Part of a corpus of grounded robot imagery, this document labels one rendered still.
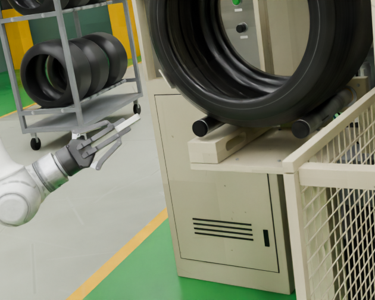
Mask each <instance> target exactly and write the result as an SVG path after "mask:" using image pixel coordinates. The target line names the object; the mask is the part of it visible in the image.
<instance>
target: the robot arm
mask: <svg viewBox="0 0 375 300"><path fill-rule="evenodd" d="M139 120H140V116H139V114H135V115H134V116H132V117H130V118H129V119H127V120H125V119H124V118H121V119H120V120H118V121H116V122H115V123H110V122H109V121H108V120H104V121H101V122H99V123H96V124H93V125H90V126H87V127H84V128H81V129H72V130H71V132H72V140H71V141H70V142H69V143H68V145H66V146H65V147H63V148H61V149H60V150H58V151H57V152H55V155H53V154H52V153H48V154H46V155H45V156H44V157H42V158H40V159H39V160H37V161H35V162H34V163H32V164H30V165H28V166H26V167H25V166H24V165H21V164H18V163H16V162H15V161H13V160H12V159H11V157H10V156H9V155H8V152H7V151H6V149H5V147H4V145H3V143H2V140H1V138H0V224H1V225H4V226H7V227H18V226H21V225H23V224H26V223H28V222H29V221H30V220H31V219H32V218H33V217H34V216H35V215H36V213H37V212H38V210H39V207H40V204H41V203H42V202H43V201H44V199H45V198H46V197H47V196H48V195H49V194H50V193H51V192H54V191H55V190H56V189H58V188H59V187H61V185H63V184H64V183H66V182H68V181H69V179H68V176H73V175H75V174H76V173H78V172H79V171H81V170H82V169H84V168H89V167H92V168H94V169H96V170H97V171H99V170H100V169H101V167H102V165H103V163H104V162H106V160H107V159H108V158H109V157H110V156H111V155H112V154H113V153H114V152H115V151H116V150H117V149H118V148H119V147H120V146H121V144H122V141H121V137H122V136H123V135H125V134H126V133H128V132H129V131H130V130H131V128H130V126H131V125H132V124H134V123H136V122H137V121H139ZM105 126H107V128H105V129H104V130H102V131H100V132H99V133H97V134H96V135H94V136H92V137H91V138H89V139H88V140H85V139H77V138H78V137H80V135H81V134H85V133H88V132H91V131H93V130H96V129H100V128H102V127H105ZM114 129H116V131H117V132H118V133H116V134H114V135H113V136H111V137H109V138H108V139H107V140H105V141H103V142H102V143H100V144H99V145H97V146H95V147H93V148H92V147H91V144H93V143H94V142H96V141H97V140H99V139H100V138H102V137H103V136H105V135H107V134H108V133H109V132H111V131H113V130H114ZM115 140H117V141H116V143H115V144H114V145H113V146H112V147H111V148H110V149H109V150H108V151H107V152H106V153H105V154H104V155H103V156H102V157H101V158H100V160H99V161H95V162H94V163H92V162H93V159H94V157H95V154H96V153H97V152H98V151H100V150H101V149H103V148H104V147H106V146H108V145H109V144H111V143H113V142H114V141H115Z"/></svg>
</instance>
